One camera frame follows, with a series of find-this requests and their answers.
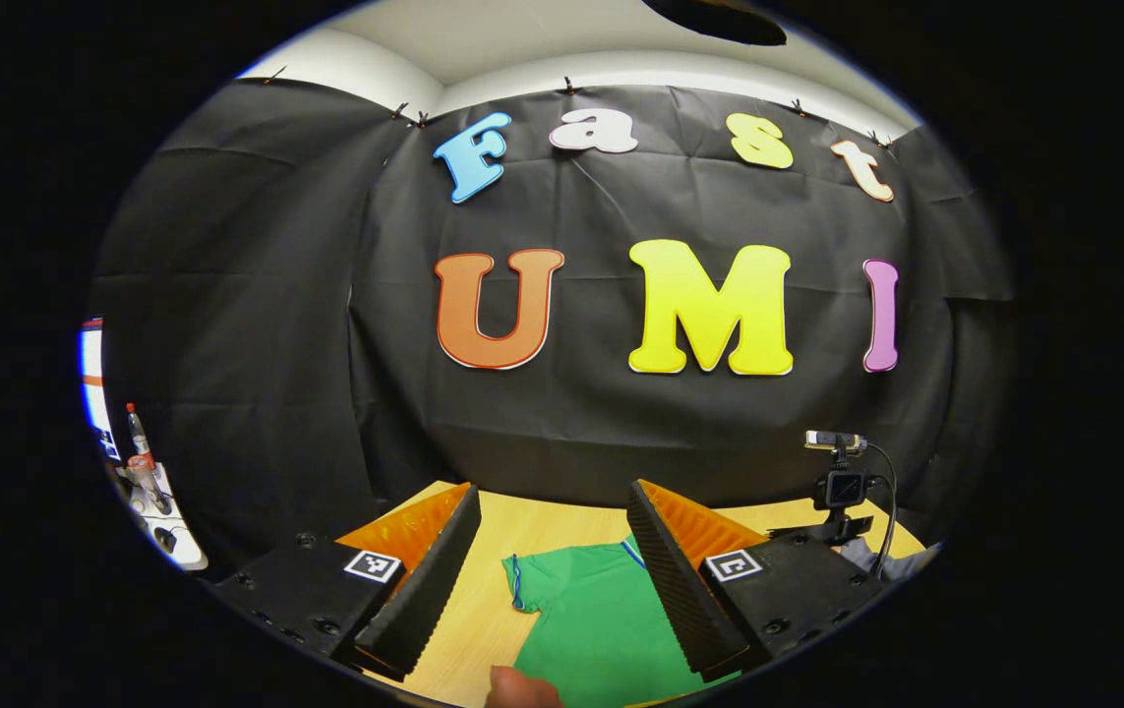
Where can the green T-shirt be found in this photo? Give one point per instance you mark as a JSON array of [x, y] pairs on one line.
[[601, 629]]

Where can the row of black cloth clips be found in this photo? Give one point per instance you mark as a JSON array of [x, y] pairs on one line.
[[568, 87]]

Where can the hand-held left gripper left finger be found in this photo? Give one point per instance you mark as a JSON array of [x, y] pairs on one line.
[[434, 580]]

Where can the white side table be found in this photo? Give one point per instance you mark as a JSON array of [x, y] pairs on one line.
[[178, 541]]

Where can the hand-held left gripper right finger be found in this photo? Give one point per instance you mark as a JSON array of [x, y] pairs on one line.
[[680, 590]]

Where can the black backdrop cloth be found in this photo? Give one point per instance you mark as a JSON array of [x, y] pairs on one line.
[[562, 423]]

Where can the clear bottle with red cap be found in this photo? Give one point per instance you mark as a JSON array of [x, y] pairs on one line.
[[139, 433]]

